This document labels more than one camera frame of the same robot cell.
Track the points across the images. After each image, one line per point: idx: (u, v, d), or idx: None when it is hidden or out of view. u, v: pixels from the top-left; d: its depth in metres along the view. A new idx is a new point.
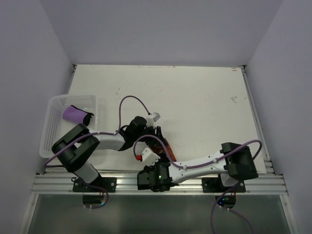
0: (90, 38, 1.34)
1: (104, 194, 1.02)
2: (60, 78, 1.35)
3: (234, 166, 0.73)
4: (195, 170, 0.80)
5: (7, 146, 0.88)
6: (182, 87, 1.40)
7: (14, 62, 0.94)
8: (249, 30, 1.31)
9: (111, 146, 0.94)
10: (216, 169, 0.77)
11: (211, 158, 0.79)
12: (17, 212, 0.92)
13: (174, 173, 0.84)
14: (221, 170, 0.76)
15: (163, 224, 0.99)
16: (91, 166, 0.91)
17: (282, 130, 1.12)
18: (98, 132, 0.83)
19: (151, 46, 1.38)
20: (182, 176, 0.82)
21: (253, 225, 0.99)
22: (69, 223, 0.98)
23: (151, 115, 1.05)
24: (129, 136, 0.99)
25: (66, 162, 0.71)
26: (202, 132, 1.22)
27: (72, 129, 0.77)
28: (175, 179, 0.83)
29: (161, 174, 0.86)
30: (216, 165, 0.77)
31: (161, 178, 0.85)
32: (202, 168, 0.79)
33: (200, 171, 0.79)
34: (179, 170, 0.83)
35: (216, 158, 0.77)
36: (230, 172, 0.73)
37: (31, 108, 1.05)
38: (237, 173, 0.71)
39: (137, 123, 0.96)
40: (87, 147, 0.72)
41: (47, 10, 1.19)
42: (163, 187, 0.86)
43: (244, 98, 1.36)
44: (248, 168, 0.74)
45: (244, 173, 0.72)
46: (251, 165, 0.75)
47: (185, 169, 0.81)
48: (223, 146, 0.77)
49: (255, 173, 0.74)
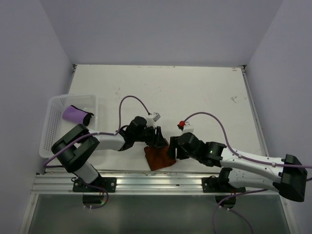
0: (90, 38, 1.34)
1: (104, 194, 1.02)
2: (60, 78, 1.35)
3: (289, 177, 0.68)
4: (247, 163, 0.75)
5: (8, 146, 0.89)
6: (182, 87, 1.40)
7: (14, 62, 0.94)
8: (249, 30, 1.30)
9: (111, 146, 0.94)
10: (269, 173, 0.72)
11: (270, 160, 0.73)
12: (17, 212, 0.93)
13: (226, 155, 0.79)
14: (274, 176, 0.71)
15: (163, 224, 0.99)
16: (91, 165, 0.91)
17: (282, 130, 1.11)
18: (98, 133, 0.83)
19: (151, 46, 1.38)
20: (232, 161, 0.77)
21: (253, 225, 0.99)
22: (69, 223, 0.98)
23: (151, 115, 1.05)
24: (129, 136, 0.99)
25: (65, 162, 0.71)
26: (202, 132, 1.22)
27: (72, 129, 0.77)
28: (225, 160, 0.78)
29: (212, 149, 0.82)
30: (272, 168, 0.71)
31: (210, 153, 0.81)
32: (256, 165, 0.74)
33: (252, 166, 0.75)
34: (232, 155, 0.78)
35: (275, 163, 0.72)
36: (283, 180, 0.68)
37: (31, 109, 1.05)
38: (289, 183, 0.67)
39: (137, 124, 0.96)
40: (87, 147, 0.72)
41: (47, 10, 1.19)
42: (209, 162, 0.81)
43: (244, 98, 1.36)
44: (300, 188, 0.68)
45: (296, 188, 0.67)
46: (303, 187, 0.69)
47: (239, 158, 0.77)
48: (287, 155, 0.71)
49: (302, 197, 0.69)
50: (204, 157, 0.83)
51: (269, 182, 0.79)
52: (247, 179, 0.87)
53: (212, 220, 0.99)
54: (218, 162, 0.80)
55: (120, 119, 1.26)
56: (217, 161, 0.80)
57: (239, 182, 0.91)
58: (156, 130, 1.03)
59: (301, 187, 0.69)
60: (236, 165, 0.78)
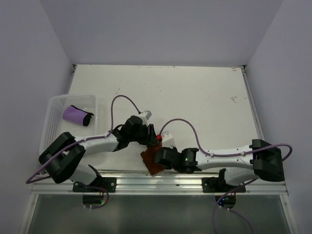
0: (90, 39, 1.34)
1: (104, 194, 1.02)
2: (60, 78, 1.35)
3: (262, 163, 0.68)
4: (222, 159, 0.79)
5: (8, 146, 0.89)
6: (181, 87, 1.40)
7: (14, 62, 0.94)
8: (249, 30, 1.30)
9: (104, 148, 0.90)
10: (242, 163, 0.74)
11: (239, 150, 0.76)
12: (17, 212, 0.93)
13: (201, 158, 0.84)
14: (247, 165, 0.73)
15: (164, 224, 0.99)
16: (89, 169, 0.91)
17: (282, 130, 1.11)
18: (85, 139, 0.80)
19: (151, 46, 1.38)
20: (207, 162, 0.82)
21: (253, 225, 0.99)
22: (69, 223, 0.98)
23: (143, 113, 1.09)
24: (125, 136, 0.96)
25: (53, 173, 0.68)
26: (201, 132, 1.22)
27: (58, 138, 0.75)
28: (201, 163, 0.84)
29: (188, 157, 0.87)
30: (243, 158, 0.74)
31: (187, 161, 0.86)
32: (229, 159, 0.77)
33: (227, 161, 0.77)
34: (205, 157, 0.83)
35: (244, 151, 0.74)
36: (255, 167, 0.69)
37: (31, 109, 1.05)
38: (260, 168, 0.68)
39: (133, 122, 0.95)
40: (73, 157, 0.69)
41: (47, 10, 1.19)
42: (187, 170, 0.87)
43: (244, 98, 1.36)
44: (275, 169, 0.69)
45: (268, 171, 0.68)
46: (278, 166, 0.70)
47: (212, 157, 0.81)
48: (254, 141, 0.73)
49: (281, 176, 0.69)
50: (182, 166, 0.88)
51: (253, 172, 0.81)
52: (240, 175, 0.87)
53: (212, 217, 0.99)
54: (195, 167, 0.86)
55: (121, 119, 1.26)
56: (195, 166, 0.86)
57: (234, 179, 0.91)
58: (149, 127, 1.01)
59: (273, 167, 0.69)
60: (212, 165, 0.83)
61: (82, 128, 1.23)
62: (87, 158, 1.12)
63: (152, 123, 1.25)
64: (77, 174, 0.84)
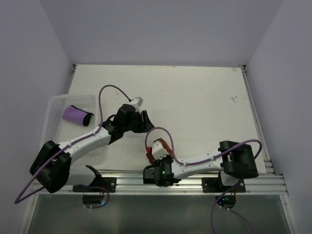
0: (90, 38, 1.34)
1: (104, 194, 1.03)
2: (60, 78, 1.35)
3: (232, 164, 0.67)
4: (197, 166, 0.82)
5: (8, 146, 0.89)
6: (181, 87, 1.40)
7: (13, 62, 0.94)
8: (249, 30, 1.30)
9: (96, 146, 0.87)
10: (214, 167, 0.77)
11: (209, 155, 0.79)
12: (17, 212, 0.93)
13: (176, 169, 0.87)
14: (218, 168, 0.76)
15: (164, 224, 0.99)
16: (87, 170, 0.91)
17: (282, 130, 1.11)
18: (70, 144, 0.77)
19: (151, 46, 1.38)
20: (182, 172, 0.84)
21: (254, 226, 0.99)
22: (69, 223, 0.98)
23: (134, 101, 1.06)
24: (118, 126, 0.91)
25: (44, 185, 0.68)
26: (201, 132, 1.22)
27: (42, 149, 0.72)
28: (177, 174, 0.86)
29: (165, 169, 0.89)
30: (213, 162, 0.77)
31: (165, 174, 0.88)
32: (202, 165, 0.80)
33: (200, 167, 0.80)
34: (180, 167, 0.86)
35: (214, 155, 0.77)
36: (226, 170, 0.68)
37: (31, 109, 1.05)
38: (230, 171, 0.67)
39: (126, 111, 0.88)
40: (60, 166, 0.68)
41: (47, 9, 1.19)
42: (166, 182, 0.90)
43: (244, 98, 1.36)
44: (246, 167, 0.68)
45: (241, 171, 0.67)
46: (250, 163, 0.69)
47: (186, 166, 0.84)
48: (221, 144, 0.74)
49: (254, 173, 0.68)
50: (161, 180, 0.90)
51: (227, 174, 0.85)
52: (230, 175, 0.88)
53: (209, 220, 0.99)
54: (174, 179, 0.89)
55: None
56: (173, 178, 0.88)
57: (229, 179, 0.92)
58: (143, 115, 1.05)
59: (244, 165, 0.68)
60: (188, 174, 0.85)
61: (82, 128, 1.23)
62: (87, 158, 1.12)
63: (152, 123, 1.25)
64: (74, 178, 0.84)
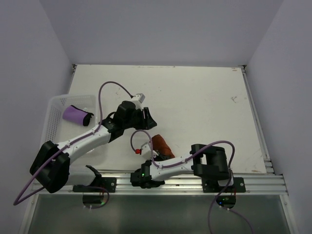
0: (90, 39, 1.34)
1: (104, 194, 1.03)
2: (60, 78, 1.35)
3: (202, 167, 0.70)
4: (170, 169, 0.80)
5: (8, 146, 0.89)
6: (181, 87, 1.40)
7: (14, 62, 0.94)
8: (249, 30, 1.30)
9: (96, 145, 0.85)
10: (185, 169, 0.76)
11: (182, 158, 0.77)
12: (17, 212, 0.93)
13: (153, 172, 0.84)
14: (190, 171, 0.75)
15: (163, 224, 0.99)
16: (87, 170, 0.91)
17: (282, 130, 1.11)
18: (68, 145, 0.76)
19: (151, 46, 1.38)
20: (159, 174, 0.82)
21: (254, 226, 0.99)
22: (69, 223, 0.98)
23: (135, 97, 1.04)
24: (119, 124, 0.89)
25: (44, 185, 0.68)
26: (201, 132, 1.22)
27: (41, 149, 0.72)
28: (154, 177, 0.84)
29: (144, 172, 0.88)
30: (185, 165, 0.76)
31: (144, 176, 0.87)
32: (174, 168, 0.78)
33: (173, 170, 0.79)
34: (157, 169, 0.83)
35: (185, 158, 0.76)
36: (195, 172, 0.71)
37: (31, 109, 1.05)
38: (199, 173, 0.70)
39: (126, 108, 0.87)
40: (59, 166, 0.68)
41: (47, 9, 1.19)
42: (147, 185, 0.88)
43: (244, 98, 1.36)
44: (216, 170, 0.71)
45: (209, 174, 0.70)
46: (221, 165, 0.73)
47: (162, 168, 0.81)
48: (192, 146, 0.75)
49: (224, 174, 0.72)
50: (141, 182, 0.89)
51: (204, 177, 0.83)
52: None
53: (207, 220, 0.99)
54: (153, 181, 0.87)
55: None
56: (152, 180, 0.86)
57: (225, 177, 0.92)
58: (144, 111, 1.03)
59: (213, 168, 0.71)
60: (165, 176, 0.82)
61: (81, 128, 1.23)
62: (87, 158, 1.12)
63: None
64: (74, 178, 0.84)
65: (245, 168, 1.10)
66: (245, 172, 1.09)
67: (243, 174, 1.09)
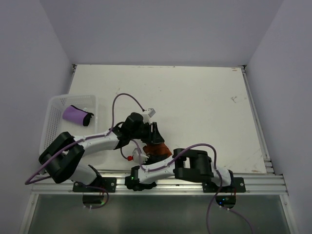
0: (90, 39, 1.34)
1: (104, 194, 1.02)
2: (60, 78, 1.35)
3: (182, 170, 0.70)
4: (155, 173, 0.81)
5: (7, 146, 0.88)
6: (181, 87, 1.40)
7: (13, 62, 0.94)
8: (249, 30, 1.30)
9: (104, 147, 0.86)
10: (169, 173, 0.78)
11: (165, 162, 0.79)
12: (17, 212, 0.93)
13: (141, 175, 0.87)
14: (173, 174, 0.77)
15: (163, 224, 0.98)
16: (89, 169, 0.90)
17: (282, 130, 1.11)
18: (84, 139, 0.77)
19: (152, 46, 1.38)
20: (146, 177, 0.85)
21: (254, 225, 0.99)
22: (69, 223, 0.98)
23: (146, 111, 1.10)
24: (126, 133, 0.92)
25: (52, 174, 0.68)
26: (201, 132, 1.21)
27: (57, 138, 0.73)
28: (142, 180, 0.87)
29: (133, 175, 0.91)
30: (167, 168, 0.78)
31: (133, 180, 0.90)
32: (158, 171, 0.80)
33: (157, 173, 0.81)
34: (144, 172, 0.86)
35: (167, 162, 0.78)
36: (176, 175, 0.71)
37: (31, 108, 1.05)
38: (180, 176, 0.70)
39: (134, 119, 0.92)
40: (72, 157, 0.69)
41: (47, 9, 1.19)
42: (137, 187, 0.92)
43: (244, 98, 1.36)
44: (196, 172, 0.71)
45: (190, 177, 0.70)
46: (203, 167, 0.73)
47: (147, 172, 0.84)
48: (174, 150, 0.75)
49: (204, 177, 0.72)
50: (130, 185, 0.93)
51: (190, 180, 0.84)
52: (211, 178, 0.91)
53: (206, 221, 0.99)
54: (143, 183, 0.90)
55: (120, 120, 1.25)
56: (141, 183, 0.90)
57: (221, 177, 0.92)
58: (152, 126, 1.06)
59: (195, 170, 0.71)
60: (152, 179, 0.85)
61: (81, 128, 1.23)
62: (87, 158, 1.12)
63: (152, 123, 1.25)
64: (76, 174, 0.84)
65: (245, 168, 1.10)
66: (245, 172, 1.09)
67: (243, 174, 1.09)
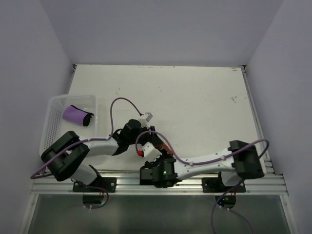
0: (90, 39, 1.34)
1: (104, 194, 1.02)
2: (60, 78, 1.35)
3: (243, 165, 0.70)
4: (203, 167, 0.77)
5: (7, 146, 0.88)
6: (181, 87, 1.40)
7: (13, 62, 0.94)
8: (249, 30, 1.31)
9: (104, 151, 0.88)
10: (224, 167, 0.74)
11: (220, 155, 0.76)
12: (17, 212, 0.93)
13: (180, 169, 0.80)
14: (229, 168, 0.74)
15: (164, 224, 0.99)
16: (89, 169, 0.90)
17: (282, 130, 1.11)
18: (89, 139, 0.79)
19: (152, 46, 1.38)
20: (187, 172, 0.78)
21: (254, 225, 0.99)
22: (69, 223, 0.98)
23: (143, 115, 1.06)
24: (124, 140, 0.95)
25: (55, 171, 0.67)
26: (201, 133, 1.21)
27: (62, 136, 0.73)
28: (181, 174, 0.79)
29: (166, 170, 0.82)
30: (224, 163, 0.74)
31: (166, 174, 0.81)
32: (210, 165, 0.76)
33: (207, 167, 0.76)
34: (185, 166, 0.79)
35: (224, 155, 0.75)
36: (238, 170, 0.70)
37: (31, 108, 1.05)
38: (243, 171, 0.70)
39: (131, 127, 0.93)
40: (75, 156, 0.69)
41: (47, 9, 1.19)
42: (167, 183, 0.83)
43: (244, 98, 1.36)
44: (254, 168, 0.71)
45: (251, 171, 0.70)
46: (258, 163, 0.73)
47: (192, 166, 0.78)
48: (231, 143, 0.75)
49: (261, 173, 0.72)
50: (161, 181, 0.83)
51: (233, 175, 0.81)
52: (232, 176, 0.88)
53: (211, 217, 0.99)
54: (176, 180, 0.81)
55: (120, 119, 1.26)
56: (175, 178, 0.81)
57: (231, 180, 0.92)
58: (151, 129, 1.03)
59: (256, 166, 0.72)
60: (193, 174, 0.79)
61: (81, 128, 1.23)
62: (87, 158, 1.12)
63: (152, 123, 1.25)
64: (78, 173, 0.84)
65: None
66: None
67: None
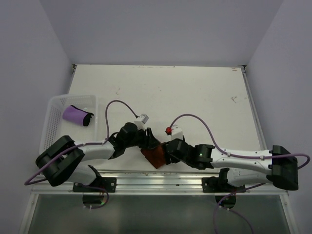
0: (90, 39, 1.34)
1: (104, 194, 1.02)
2: (60, 78, 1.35)
3: (280, 168, 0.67)
4: (237, 160, 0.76)
5: (7, 146, 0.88)
6: (182, 87, 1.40)
7: (13, 62, 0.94)
8: (249, 30, 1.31)
9: (100, 155, 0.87)
10: (260, 166, 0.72)
11: (258, 154, 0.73)
12: (17, 212, 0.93)
13: (216, 156, 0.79)
14: (264, 169, 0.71)
15: (164, 224, 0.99)
16: (88, 169, 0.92)
17: (282, 130, 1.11)
18: (84, 144, 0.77)
19: (152, 46, 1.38)
20: (223, 161, 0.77)
21: (253, 225, 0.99)
22: (70, 223, 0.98)
23: (139, 118, 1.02)
24: (120, 144, 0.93)
25: (49, 176, 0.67)
26: (201, 133, 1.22)
27: (57, 141, 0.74)
28: (216, 160, 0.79)
29: (202, 152, 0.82)
30: (261, 162, 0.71)
31: (201, 157, 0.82)
32: (246, 161, 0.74)
33: (243, 162, 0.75)
34: (221, 155, 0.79)
35: (263, 155, 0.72)
36: (273, 171, 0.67)
37: (30, 108, 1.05)
38: (279, 174, 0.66)
39: (127, 130, 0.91)
40: (70, 161, 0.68)
41: (47, 9, 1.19)
42: (200, 166, 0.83)
43: (244, 98, 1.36)
44: (290, 177, 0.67)
45: (285, 178, 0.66)
46: (294, 175, 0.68)
47: (228, 156, 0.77)
48: (275, 146, 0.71)
49: (296, 185, 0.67)
50: (194, 163, 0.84)
51: (263, 176, 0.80)
52: (247, 177, 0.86)
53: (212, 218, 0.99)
54: (208, 164, 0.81)
55: (120, 119, 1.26)
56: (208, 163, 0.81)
57: (240, 180, 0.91)
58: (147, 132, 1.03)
59: (291, 176, 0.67)
60: (227, 165, 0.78)
61: (81, 128, 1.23)
62: None
63: (152, 123, 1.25)
64: (76, 175, 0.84)
65: None
66: None
67: None
